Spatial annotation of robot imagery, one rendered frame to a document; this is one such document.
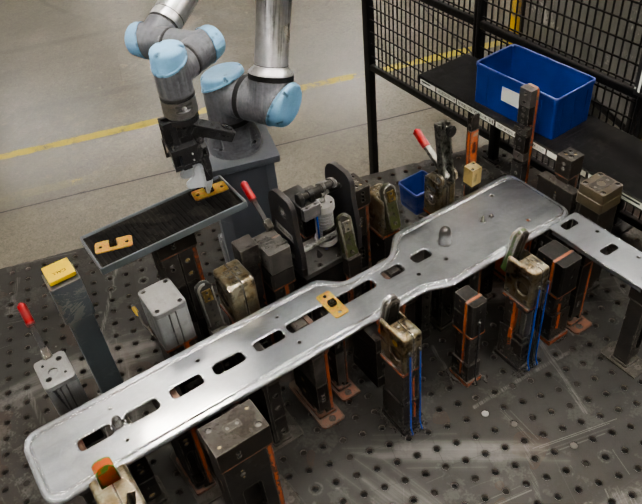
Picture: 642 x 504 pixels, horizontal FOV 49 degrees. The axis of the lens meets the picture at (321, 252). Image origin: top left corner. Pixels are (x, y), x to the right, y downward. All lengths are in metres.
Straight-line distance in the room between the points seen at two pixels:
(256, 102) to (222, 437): 0.83
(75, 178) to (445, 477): 2.92
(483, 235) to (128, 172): 2.59
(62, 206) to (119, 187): 0.30
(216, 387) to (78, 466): 0.30
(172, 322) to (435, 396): 0.69
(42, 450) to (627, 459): 1.27
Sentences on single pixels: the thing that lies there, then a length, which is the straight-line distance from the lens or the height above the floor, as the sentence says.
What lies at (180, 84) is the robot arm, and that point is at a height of 1.50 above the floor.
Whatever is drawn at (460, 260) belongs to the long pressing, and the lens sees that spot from 1.74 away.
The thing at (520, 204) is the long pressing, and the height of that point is 1.00.
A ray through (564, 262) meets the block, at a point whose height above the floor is 0.98.
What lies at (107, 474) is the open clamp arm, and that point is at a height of 1.08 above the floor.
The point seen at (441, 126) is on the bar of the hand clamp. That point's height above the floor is 1.21.
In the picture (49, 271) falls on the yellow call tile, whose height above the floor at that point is 1.16.
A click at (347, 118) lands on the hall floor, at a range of 4.16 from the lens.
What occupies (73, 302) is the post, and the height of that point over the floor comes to 1.09.
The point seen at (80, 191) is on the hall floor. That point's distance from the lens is 4.00.
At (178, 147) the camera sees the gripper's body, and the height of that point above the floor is 1.35.
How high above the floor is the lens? 2.19
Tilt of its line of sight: 42 degrees down
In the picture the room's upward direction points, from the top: 7 degrees counter-clockwise
